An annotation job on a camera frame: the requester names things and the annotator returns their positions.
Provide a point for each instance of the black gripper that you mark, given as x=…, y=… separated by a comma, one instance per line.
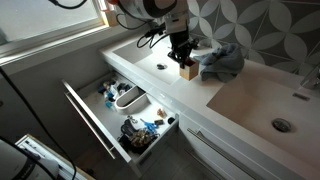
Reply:
x=180, y=43

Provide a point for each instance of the white rectangular sink basin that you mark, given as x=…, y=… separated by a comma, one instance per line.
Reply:
x=146, y=63
x=253, y=106

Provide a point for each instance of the grey blue towel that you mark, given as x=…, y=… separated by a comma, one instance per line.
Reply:
x=223, y=61

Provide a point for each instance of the small brown object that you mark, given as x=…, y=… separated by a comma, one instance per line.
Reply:
x=161, y=113

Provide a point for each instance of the small black round cap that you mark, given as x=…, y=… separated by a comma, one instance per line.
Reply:
x=171, y=120

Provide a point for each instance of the white open drawer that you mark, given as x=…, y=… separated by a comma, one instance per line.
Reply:
x=140, y=111

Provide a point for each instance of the white curved drawer divider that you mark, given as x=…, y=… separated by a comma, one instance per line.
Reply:
x=128, y=105

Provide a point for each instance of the blue plastic scissors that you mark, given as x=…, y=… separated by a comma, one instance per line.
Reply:
x=150, y=125

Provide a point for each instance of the blue items in drawer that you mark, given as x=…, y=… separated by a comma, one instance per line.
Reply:
x=113, y=91

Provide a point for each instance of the small metal clip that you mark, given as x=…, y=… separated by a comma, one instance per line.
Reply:
x=132, y=119

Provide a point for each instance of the dark blue cloth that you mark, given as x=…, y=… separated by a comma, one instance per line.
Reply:
x=102, y=88

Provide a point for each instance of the gold crumpled mesh ball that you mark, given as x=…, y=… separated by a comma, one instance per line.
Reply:
x=140, y=138

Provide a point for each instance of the white closed drawer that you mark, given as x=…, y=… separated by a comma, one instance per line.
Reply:
x=200, y=146

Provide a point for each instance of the black pouch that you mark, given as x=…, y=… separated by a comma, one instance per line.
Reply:
x=125, y=133

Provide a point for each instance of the chrome sink faucet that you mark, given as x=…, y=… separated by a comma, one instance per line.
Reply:
x=313, y=80

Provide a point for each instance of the frosted glass window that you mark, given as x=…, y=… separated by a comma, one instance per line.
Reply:
x=40, y=20

